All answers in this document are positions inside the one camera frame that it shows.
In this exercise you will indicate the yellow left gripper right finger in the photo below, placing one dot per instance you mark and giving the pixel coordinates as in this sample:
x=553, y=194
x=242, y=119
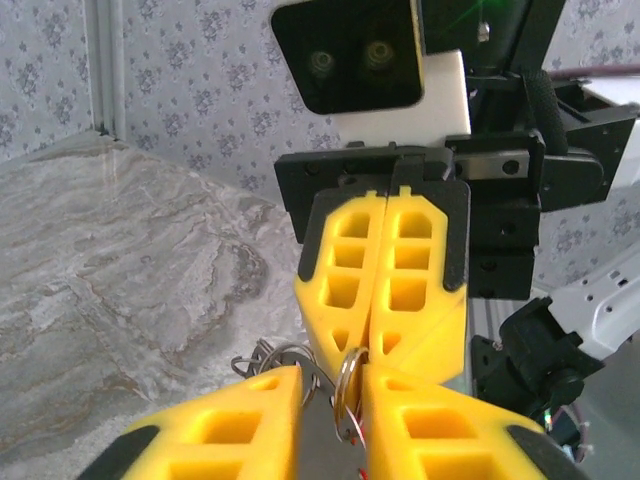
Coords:
x=450, y=430

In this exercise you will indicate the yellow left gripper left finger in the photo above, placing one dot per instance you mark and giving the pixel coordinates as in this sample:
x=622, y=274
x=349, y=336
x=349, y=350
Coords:
x=225, y=425

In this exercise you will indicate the silver split keyring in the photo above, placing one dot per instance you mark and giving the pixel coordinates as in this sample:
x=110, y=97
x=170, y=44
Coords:
x=341, y=385

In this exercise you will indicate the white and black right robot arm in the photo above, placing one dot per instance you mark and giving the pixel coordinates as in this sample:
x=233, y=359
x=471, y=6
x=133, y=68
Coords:
x=600, y=310

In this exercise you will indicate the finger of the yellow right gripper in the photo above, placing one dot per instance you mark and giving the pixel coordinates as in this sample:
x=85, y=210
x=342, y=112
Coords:
x=320, y=320
x=440, y=330

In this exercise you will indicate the aluminium corner post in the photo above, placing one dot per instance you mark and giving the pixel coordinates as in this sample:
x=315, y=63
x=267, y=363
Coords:
x=107, y=65

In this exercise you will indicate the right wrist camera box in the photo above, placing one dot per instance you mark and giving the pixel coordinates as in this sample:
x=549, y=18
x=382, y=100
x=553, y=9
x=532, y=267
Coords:
x=350, y=50

